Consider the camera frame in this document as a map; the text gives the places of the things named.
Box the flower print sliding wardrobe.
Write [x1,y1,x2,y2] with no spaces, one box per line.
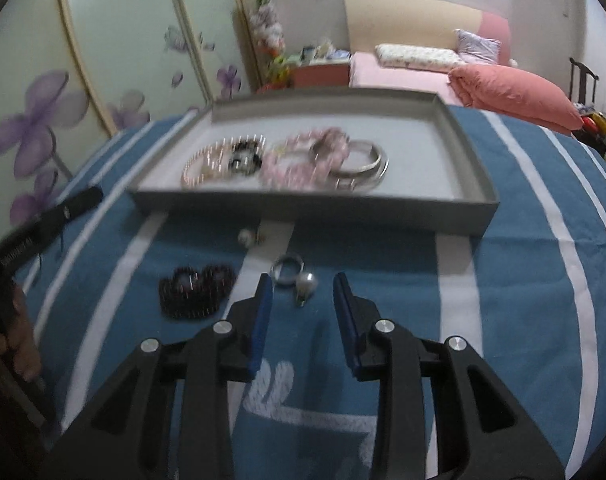
[0,0,264,241]

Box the bed with pink sheet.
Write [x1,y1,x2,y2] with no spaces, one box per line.
[349,51,478,107]

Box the shallow grey cardboard box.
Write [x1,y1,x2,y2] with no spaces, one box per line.
[128,87,501,238]

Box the white pearl bracelet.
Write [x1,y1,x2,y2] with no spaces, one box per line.
[260,135,334,192]

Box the silver ring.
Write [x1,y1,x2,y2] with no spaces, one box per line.
[271,254,305,288]

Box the coral folded quilt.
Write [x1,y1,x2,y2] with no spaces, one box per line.
[448,64,584,135]

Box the silver bangle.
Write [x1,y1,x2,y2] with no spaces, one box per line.
[330,152,390,192]
[310,139,386,178]

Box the purple pillow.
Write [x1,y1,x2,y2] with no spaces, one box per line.
[455,29,502,65]

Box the pink pearl bracelet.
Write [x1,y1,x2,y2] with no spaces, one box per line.
[182,140,234,191]

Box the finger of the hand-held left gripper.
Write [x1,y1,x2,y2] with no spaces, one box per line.
[0,185,105,281]

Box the beige and pink headboard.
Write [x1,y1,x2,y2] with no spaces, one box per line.
[344,0,512,57]

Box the blue striped tablecloth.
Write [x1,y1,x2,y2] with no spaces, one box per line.
[13,105,606,480]

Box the pink crystal bracelet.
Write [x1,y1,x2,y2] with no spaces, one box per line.
[303,127,356,168]

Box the dark wooden chair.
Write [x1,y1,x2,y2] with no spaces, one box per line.
[569,57,598,106]

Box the white patterned pillow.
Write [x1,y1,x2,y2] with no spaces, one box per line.
[375,43,466,71]

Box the black bead necklace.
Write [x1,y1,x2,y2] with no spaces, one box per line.
[227,141,268,177]

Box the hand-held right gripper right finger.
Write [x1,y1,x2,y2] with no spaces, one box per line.
[333,272,566,480]

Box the colourful toys pile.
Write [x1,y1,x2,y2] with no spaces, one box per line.
[574,102,606,137]

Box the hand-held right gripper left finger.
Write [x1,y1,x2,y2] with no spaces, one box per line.
[43,274,275,480]

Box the dark red bead bracelet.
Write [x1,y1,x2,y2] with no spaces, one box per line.
[158,264,238,320]

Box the clear tube of plush toys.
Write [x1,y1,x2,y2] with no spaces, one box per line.
[248,0,289,86]

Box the person's left hand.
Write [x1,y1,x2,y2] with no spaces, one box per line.
[0,285,43,386]

